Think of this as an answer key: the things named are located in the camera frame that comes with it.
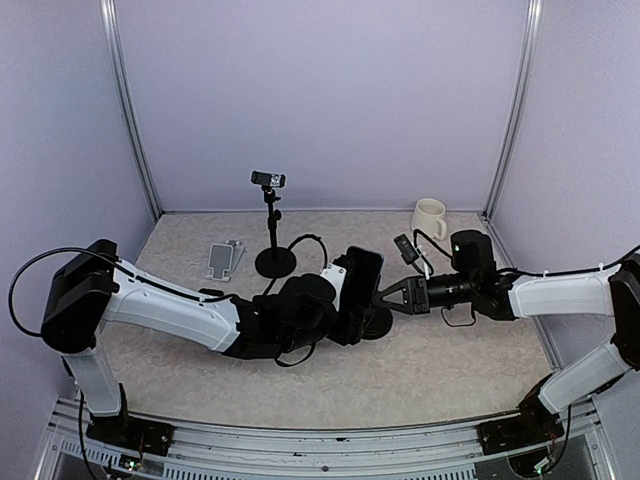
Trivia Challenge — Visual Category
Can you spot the left aluminium corner post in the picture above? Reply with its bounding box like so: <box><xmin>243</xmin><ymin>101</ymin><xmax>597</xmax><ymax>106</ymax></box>
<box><xmin>99</xmin><ymin>0</ymin><xmax>163</xmax><ymax>222</ymax></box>

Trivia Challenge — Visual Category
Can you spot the cream ceramic mug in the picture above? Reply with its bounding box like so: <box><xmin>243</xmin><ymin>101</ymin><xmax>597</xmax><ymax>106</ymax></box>
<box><xmin>410</xmin><ymin>198</ymin><xmax>448</xmax><ymax>240</ymax></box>

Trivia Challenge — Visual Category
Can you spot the short black phone stand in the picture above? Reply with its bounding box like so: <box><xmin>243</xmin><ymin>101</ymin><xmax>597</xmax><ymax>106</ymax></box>
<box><xmin>362</xmin><ymin>307</ymin><xmax>393</xmax><ymax>341</ymax></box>

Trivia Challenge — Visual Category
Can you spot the blue phone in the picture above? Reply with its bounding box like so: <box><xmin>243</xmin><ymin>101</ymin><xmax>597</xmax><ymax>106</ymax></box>
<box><xmin>340</xmin><ymin>246</ymin><xmax>384</xmax><ymax>311</ymax></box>

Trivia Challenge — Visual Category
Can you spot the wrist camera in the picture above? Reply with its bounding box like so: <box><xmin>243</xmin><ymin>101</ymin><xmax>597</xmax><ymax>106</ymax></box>
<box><xmin>320</xmin><ymin>254</ymin><xmax>355</xmax><ymax>312</ymax></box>
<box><xmin>393</xmin><ymin>234</ymin><xmax>433</xmax><ymax>278</ymax></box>

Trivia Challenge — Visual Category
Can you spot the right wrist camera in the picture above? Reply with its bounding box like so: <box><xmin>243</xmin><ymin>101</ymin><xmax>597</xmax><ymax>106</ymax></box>
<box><xmin>393</xmin><ymin>234</ymin><xmax>433</xmax><ymax>278</ymax></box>

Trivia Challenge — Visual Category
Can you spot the white folding phone stand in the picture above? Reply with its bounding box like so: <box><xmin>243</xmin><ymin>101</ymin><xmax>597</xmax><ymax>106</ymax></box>
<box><xmin>205</xmin><ymin>240</ymin><xmax>245</xmax><ymax>282</ymax></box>

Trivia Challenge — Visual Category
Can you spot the aluminium front rail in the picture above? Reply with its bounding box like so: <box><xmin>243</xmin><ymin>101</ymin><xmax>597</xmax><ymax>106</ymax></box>
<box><xmin>47</xmin><ymin>397</ymin><xmax>614</xmax><ymax>480</ymax></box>

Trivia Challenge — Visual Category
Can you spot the right aluminium corner post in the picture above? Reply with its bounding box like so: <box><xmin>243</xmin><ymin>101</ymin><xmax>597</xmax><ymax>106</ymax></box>
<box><xmin>482</xmin><ymin>0</ymin><xmax>543</xmax><ymax>223</ymax></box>

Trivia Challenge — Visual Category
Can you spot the tall black phone stand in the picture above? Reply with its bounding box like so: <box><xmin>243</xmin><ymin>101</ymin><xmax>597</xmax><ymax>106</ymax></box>
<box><xmin>250</xmin><ymin>171</ymin><xmax>297</xmax><ymax>279</ymax></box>

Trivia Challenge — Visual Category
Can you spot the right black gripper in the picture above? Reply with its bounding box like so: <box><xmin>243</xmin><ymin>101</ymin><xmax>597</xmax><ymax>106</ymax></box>
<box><xmin>374</xmin><ymin>271</ymin><xmax>478</xmax><ymax>315</ymax></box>

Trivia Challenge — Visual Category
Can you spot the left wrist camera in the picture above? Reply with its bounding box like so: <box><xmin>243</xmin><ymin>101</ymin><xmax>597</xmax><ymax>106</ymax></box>
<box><xmin>320</xmin><ymin>254</ymin><xmax>355</xmax><ymax>312</ymax></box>

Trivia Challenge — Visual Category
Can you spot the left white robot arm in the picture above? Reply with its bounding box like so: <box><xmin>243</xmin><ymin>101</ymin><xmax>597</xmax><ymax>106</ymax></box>
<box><xmin>41</xmin><ymin>239</ymin><xmax>384</xmax><ymax>445</ymax></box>

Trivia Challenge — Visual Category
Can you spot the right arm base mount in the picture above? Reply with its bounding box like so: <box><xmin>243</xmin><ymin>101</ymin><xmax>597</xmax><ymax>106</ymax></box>
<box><xmin>477</xmin><ymin>412</ymin><xmax>565</xmax><ymax>455</ymax></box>

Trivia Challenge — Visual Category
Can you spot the aluminium corner post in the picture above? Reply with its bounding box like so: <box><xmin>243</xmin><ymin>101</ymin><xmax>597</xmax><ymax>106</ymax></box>
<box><xmin>482</xmin><ymin>0</ymin><xmax>543</xmax><ymax>223</ymax></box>
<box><xmin>99</xmin><ymin>0</ymin><xmax>163</xmax><ymax>222</ymax></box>

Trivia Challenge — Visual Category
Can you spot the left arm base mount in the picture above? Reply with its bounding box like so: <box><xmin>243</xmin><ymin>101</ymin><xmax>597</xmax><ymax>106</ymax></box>
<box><xmin>86</xmin><ymin>417</ymin><xmax>174</xmax><ymax>457</ymax></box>

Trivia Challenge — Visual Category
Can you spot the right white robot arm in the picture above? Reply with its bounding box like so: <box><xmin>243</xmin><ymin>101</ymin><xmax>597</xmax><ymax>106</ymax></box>
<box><xmin>373</xmin><ymin>230</ymin><xmax>639</xmax><ymax>444</ymax></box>

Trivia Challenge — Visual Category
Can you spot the black smartphone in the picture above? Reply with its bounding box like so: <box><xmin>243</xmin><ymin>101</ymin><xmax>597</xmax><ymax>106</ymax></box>
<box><xmin>198</xmin><ymin>288</ymin><xmax>224</xmax><ymax>297</ymax></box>

